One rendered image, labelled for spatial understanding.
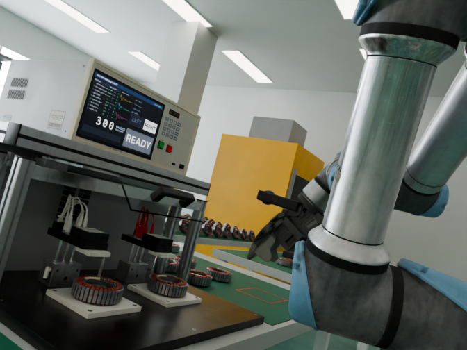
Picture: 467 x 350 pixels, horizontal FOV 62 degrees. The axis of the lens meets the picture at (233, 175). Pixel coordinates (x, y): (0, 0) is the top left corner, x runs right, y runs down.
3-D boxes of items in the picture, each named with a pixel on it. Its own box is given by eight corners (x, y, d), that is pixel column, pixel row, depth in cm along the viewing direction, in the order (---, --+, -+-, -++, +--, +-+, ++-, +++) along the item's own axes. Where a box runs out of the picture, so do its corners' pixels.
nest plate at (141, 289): (201, 303, 110) (202, 298, 110) (166, 307, 97) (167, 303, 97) (162, 285, 118) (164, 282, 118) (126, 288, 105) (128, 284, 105)
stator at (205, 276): (183, 276, 148) (185, 266, 149) (210, 282, 148) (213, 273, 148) (178, 281, 137) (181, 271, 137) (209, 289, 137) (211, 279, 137)
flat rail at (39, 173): (199, 212, 130) (201, 203, 130) (21, 176, 78) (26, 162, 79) (197, 211, 131) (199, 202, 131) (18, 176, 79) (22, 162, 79)
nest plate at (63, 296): (140, 311, 89) (142, 306, 89) (87, 319, 77) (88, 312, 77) (99, 290, 98) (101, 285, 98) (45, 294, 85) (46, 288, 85)
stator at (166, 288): (193, 296, 109) (197, 283, 109) (167, 299, 100) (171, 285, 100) (164, 284, 115) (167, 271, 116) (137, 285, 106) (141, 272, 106)
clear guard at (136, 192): (206, 222, 91) (212, 198, 91) (130, 210, 71) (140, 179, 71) (115, 196, 109) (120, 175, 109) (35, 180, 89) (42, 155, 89)
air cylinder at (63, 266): (76, 285, 97) (82, 264, 97) (48, 287, 91) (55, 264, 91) (64, 279, 100) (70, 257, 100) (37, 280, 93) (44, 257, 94)
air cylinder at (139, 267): (144, 282, 117) (149, 264, 117) (126, 282, 111) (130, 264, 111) (133, 276, 120) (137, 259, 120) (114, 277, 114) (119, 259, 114)
